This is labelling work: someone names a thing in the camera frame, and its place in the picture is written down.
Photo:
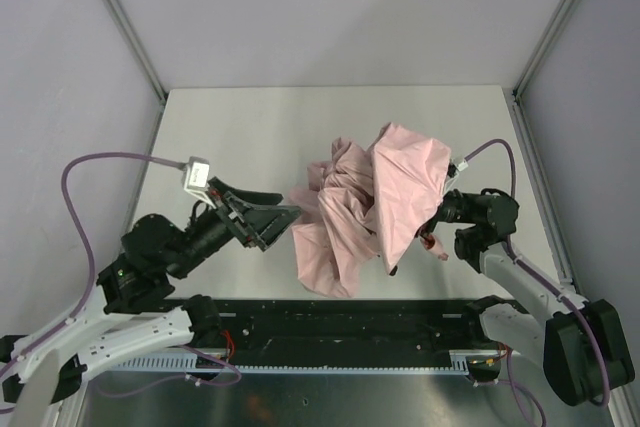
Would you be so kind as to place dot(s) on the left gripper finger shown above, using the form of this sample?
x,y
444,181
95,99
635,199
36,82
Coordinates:
x,y
266,224
223,190

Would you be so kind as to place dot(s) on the left aluminium corner post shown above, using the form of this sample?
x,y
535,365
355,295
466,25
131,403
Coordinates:
x,y
132,40

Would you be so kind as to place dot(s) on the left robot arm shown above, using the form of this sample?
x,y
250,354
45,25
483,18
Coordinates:
x,y
126,314

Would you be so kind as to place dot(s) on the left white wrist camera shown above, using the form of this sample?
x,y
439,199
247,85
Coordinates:
x,y
195,178

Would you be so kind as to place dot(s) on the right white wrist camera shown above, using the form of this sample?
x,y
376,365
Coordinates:
x,y
455,168

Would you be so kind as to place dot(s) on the right aluminium corner post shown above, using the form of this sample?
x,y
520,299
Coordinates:
x,y
550,35

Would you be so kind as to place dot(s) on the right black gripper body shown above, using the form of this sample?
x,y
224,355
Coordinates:
x,y
447,211

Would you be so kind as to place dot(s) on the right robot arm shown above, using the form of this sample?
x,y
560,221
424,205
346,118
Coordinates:
x,y
579,344

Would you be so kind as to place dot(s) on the aluminium corner post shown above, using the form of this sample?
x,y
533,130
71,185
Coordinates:
x,y
550,35
132,40

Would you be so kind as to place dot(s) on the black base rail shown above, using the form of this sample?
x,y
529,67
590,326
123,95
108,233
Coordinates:
x,y
350,334

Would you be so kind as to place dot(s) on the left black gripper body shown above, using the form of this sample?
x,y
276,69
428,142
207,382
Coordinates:
x,y
238,222

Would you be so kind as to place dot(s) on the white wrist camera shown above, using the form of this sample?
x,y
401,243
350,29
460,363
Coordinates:
x,y
455,168
195,178

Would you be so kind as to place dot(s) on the pink folding umbrella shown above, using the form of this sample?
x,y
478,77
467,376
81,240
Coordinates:
x,y
366,203

